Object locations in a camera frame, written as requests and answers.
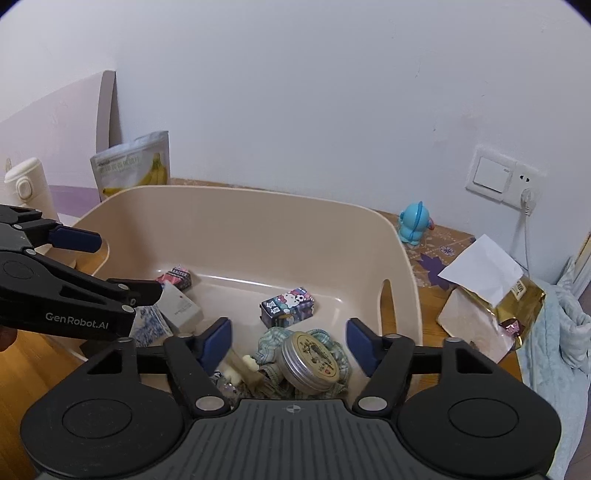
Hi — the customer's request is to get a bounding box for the long cartoon character box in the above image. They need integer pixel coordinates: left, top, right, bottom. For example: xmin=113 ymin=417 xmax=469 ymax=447
xmin=154 ymin=264 xmax=192 ymax=291

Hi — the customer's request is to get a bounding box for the blue white patterned tissue pack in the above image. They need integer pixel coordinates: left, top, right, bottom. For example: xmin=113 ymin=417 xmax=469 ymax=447
xmin=128 ymin=305 xmax=174 ymax=348

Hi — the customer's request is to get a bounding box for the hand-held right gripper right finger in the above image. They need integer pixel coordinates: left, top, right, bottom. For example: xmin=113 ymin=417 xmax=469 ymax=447
xmin=346 ymin=318 xmax=504 ymax=411

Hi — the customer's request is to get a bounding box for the small white card box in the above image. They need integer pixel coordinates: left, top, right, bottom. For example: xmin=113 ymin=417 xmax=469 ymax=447
xmin=154 ymin=281 xmax=203 ymax=335

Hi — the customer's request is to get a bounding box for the white plug with cable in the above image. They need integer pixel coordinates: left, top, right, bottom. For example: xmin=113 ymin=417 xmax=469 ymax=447
xmin=508 ymin=189 xmax=541 ymax=278

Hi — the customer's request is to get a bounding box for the white paper sheet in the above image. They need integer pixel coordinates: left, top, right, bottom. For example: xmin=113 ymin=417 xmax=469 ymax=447
xmin=438 ymin=234 xmax=525 ymax=308

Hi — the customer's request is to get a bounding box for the white thermos bottle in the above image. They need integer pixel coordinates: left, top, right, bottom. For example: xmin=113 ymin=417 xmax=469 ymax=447
xmin=4 ymin=157 xmax=58 ymax=222

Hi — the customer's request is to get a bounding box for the round metal tin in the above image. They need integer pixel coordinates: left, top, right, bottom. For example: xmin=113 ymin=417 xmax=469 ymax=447
xmin=276 ymin=331 xmax=343 ymax=394

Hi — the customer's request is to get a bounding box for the blue toy figurine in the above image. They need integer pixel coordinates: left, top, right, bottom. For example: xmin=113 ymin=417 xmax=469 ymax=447
xmin=398 ymin=200 xmax=435 ymax=245

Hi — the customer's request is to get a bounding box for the banana chips pouch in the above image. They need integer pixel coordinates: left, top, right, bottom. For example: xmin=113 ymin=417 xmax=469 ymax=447
xmin=90 ymin=130 xmax=171 ymax=204

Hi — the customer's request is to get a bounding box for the pale green scrunchie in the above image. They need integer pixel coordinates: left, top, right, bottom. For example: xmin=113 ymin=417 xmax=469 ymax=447
xmin=249 ymin=327 xmax=352 ymax=400

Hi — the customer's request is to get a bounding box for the beige plastic storage bin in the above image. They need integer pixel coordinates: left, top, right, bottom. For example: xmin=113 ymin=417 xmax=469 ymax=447
xmin=69 ymin=185 xmax=424 ymax=402

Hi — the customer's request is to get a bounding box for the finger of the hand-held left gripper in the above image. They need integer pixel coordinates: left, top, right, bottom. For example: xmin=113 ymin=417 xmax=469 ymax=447
xmin=0 ymin=205 xmax=103 ymax=254
xmin=28 ymin=253 xmax=164 ymax=315

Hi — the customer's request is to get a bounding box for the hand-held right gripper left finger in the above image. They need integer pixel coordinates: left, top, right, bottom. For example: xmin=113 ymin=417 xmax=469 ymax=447
xmin=85 ymin=316 xmax=234 ymax=411

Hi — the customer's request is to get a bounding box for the cream door frame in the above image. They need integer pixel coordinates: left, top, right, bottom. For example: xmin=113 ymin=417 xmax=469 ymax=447
xmin=567 ymin=230 xmax=591 ymax=278

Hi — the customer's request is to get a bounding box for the small cartoon character box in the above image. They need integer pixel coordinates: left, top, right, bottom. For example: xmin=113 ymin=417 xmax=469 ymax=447
xmin=260 ymin=287 xmax=316 ymax=329

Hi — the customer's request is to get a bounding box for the white wall switch socket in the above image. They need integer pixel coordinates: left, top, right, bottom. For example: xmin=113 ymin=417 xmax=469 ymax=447
xmin=465 ymin=144 xmax=546 ymax=206

